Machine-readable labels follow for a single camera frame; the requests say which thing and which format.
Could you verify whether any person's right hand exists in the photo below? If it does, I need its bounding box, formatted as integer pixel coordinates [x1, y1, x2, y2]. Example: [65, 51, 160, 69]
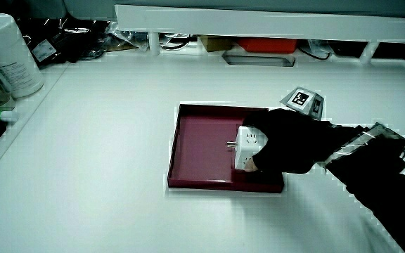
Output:
[241, 86, 352, 175]

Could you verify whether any white cube socket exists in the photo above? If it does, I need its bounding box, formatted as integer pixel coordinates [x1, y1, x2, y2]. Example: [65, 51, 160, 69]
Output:
[226, 125, 269, 171]

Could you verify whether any person's right forearm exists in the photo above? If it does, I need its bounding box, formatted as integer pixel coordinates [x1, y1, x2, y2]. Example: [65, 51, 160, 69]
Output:
[317, 122, 405, 253]

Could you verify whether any dark red tray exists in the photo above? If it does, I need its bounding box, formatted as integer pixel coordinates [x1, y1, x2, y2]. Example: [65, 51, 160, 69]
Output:
[167, 103, 285, 194]

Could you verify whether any orange box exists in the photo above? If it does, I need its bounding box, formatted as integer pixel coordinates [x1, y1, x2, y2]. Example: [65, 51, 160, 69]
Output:
[237, 37, 299, 55]

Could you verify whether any white raised shelf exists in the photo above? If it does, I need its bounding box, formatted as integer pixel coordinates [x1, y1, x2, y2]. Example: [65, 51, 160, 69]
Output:
[114, 4, 405, 65]

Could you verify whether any brown cardboard box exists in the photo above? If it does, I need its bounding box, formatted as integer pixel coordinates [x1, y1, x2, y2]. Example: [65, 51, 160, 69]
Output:
[199, 35, 235, 53]

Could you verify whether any clear plastic bag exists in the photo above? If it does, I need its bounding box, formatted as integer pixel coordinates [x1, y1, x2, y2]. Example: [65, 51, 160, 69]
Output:
[106, 21, 150, 52]

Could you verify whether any black plastic bag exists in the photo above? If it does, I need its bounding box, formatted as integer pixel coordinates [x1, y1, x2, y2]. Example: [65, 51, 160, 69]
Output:
[16, 15, 109, 67]

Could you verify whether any white cylindrical container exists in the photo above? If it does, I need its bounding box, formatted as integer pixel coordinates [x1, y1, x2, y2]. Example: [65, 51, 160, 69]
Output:
[0, 13, 45, 98]

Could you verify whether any black cable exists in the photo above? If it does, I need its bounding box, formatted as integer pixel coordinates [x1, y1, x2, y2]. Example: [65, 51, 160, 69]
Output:
[160, 34, 191, 51]
[299, 45, 333, 61]

